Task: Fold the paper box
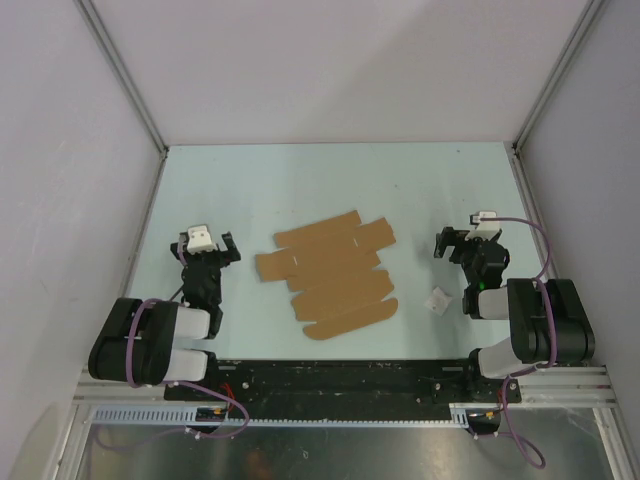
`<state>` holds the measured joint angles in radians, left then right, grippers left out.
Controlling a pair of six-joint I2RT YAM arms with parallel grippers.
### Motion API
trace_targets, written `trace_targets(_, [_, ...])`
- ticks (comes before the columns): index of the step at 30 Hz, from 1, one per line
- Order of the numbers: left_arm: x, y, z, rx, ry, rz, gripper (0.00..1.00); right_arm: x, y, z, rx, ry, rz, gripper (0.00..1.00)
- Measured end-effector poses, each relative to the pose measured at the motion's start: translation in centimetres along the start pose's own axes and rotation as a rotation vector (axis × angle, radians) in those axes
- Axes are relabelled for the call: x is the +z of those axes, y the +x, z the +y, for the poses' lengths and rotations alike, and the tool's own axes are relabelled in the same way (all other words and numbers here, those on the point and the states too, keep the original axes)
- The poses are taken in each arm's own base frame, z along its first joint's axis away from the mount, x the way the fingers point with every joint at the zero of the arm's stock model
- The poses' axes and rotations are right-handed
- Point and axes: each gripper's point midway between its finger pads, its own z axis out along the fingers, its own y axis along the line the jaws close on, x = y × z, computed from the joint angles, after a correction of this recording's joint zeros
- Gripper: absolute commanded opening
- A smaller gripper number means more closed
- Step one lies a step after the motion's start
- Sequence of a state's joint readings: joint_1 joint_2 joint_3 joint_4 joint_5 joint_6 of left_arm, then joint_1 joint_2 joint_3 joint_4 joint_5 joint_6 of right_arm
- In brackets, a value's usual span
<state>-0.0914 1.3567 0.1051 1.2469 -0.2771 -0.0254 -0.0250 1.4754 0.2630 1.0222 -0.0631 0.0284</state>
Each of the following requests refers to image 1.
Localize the brown cardboard box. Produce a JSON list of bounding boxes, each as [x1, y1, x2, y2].
[[255, 210, 399, 341]]

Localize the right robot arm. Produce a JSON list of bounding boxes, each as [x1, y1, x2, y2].
[[433, 224, 595, 401]]

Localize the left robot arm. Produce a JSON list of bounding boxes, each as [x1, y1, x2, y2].
[[87, 225, 241, 400]]

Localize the small white plastic piece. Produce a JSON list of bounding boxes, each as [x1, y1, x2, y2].
[[424, 287, 452, 316]]

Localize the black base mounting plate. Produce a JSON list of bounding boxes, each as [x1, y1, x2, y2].
[[163, 352, 522, 421]]

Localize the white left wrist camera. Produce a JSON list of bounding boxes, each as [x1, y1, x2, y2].
[[186, 224, 218, 254]]

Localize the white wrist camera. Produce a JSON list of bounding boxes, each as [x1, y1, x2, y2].
[[465, 211, 502, 241], [186, 224, 218, 254]]

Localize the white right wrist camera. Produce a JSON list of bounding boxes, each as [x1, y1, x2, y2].
[[465, 211, 502, 241]]

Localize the grey slotted cable duct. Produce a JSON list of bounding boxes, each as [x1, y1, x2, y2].
[[87, 402, 471, 429]]

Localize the left aluminium corner post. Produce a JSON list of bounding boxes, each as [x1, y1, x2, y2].
[[74, 0, 168, 156]]

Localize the aluminium corner post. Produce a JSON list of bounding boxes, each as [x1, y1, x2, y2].
[[74, 0, 168, 156], [511, 0, 609, 153]]

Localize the right aluminium corner post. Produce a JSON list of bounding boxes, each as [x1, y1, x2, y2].
[[511, 0, 609, 153]]

